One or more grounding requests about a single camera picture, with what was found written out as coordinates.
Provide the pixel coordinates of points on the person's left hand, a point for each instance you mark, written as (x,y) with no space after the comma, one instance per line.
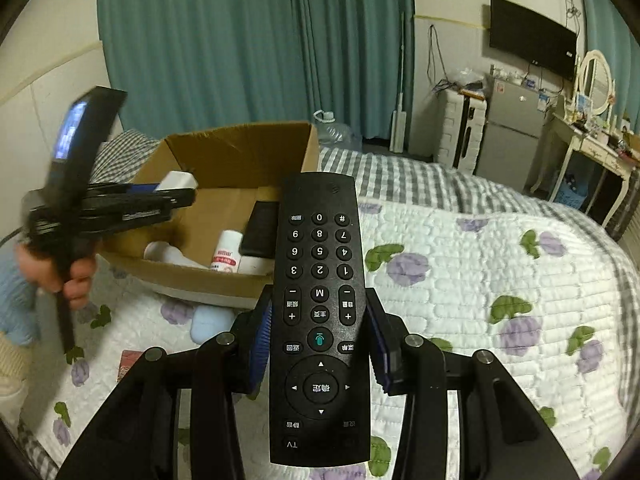
(75,280)

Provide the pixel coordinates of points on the small black remote control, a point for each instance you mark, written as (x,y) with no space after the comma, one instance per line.
(259,227)

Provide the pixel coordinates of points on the black wall television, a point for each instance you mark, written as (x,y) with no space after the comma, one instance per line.
(530,35)

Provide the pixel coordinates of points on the teal window curtain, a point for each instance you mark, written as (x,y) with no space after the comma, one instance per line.
(612,25)

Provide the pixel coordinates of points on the white floral quilt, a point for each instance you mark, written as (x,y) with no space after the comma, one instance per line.
(475,280)

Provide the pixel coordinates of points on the silver refrigerator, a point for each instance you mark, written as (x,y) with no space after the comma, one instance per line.
(510,130)

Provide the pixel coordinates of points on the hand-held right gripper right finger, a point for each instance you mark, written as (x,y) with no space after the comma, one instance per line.
(379,360)

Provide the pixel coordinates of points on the white power adapter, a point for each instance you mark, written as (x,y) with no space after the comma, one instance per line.
(176,181)

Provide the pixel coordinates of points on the blue basket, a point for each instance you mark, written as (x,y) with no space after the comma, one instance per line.
(571,192)

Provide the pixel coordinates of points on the grey checkered bedsheet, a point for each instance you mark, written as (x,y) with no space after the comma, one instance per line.
(415,175)

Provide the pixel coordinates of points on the light blue case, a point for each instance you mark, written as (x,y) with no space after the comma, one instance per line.
(210,324)

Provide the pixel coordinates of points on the person's left forearm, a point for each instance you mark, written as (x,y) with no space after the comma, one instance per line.
(12,300)

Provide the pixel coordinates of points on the white bottle with red label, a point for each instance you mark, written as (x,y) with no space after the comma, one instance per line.
(225,252)

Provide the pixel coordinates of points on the cardboard box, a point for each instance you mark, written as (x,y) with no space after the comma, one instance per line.
(225,150)

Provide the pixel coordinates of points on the grey checkered pillow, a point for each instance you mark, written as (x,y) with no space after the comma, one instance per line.
(125,152)

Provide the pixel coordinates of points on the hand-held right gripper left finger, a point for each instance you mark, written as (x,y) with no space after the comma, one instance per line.
(261,355)

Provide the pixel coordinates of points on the white drawer cabinet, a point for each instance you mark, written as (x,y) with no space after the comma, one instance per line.
(462,130)

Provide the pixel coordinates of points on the clear water jug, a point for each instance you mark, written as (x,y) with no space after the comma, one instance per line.
(335,132)

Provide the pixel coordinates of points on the cream knit cloth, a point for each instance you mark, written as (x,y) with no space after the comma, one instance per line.
(12,375)

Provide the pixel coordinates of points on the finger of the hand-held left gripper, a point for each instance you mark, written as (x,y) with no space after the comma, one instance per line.
(150,197)
(140,216)

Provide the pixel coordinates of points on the white vanity table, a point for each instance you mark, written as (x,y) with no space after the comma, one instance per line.
(570,135)

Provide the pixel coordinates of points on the red card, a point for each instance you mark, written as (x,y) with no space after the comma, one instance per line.
(129,366)

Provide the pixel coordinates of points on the white mop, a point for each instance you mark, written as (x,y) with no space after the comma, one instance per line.
(398,125)

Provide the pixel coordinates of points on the white oval mirror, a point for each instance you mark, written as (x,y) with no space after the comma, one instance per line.
(595,80)

